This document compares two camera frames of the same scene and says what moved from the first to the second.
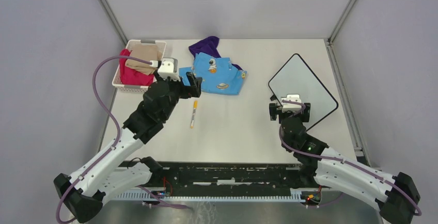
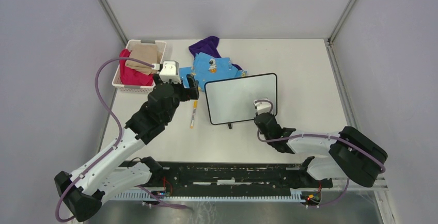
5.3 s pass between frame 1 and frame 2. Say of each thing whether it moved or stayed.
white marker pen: stayed
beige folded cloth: stayed
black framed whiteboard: moved
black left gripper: stayed
